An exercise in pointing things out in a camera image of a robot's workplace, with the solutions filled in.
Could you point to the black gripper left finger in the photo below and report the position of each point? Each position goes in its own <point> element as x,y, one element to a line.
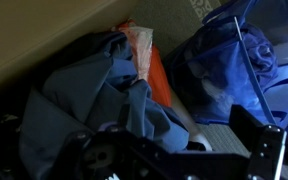
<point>100,156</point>

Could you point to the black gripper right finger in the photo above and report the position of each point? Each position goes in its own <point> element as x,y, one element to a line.
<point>267,153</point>

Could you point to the white rounded tube object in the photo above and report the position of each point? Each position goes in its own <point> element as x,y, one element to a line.
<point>190,123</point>

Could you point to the navy blue garment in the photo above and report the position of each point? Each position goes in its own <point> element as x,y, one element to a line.
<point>84,96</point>

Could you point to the beige patterned rug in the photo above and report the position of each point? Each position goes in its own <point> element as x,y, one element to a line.
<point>202,6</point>

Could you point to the orange fabric item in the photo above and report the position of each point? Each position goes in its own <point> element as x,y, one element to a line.
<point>159,80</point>

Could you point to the clear plastic wrapped item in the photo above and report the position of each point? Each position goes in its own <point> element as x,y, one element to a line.
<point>143,50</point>

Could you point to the blue mesh laundry hamper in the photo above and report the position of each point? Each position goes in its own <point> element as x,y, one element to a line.
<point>217,76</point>

